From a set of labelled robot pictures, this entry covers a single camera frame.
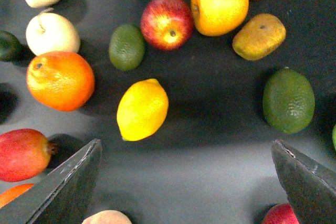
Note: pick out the orange yellow apple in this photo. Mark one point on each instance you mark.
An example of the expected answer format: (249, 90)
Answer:
(218, 17)

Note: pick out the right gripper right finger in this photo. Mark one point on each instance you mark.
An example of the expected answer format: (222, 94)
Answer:
(310, 186)

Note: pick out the dark green avocado left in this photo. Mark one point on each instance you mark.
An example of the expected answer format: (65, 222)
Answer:
(10, 47)

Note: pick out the green lime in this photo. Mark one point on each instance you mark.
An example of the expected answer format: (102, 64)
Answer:
(127, 47)

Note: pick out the green apple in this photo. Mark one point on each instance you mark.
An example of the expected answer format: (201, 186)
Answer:
(334, 136)

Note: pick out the white pear with stem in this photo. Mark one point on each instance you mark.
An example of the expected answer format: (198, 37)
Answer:
(48, 32)

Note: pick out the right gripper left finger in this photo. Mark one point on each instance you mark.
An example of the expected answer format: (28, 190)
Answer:
(63, 196)

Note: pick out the red pomegranate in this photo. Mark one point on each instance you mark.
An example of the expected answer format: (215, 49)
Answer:
(25, 153)

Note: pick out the red apple near limes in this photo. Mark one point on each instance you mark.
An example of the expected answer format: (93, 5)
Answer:
(167, 24)

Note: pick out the orange persimmon with leaves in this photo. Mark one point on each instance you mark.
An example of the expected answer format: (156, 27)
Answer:
(12, 193)

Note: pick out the large orange mandarin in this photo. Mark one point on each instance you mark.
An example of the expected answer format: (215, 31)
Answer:
(61, 80)

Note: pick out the yellow lemon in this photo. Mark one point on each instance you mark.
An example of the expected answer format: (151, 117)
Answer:
(142, 110)

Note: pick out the peach fruit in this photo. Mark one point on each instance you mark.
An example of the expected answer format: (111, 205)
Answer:
(108, 217)

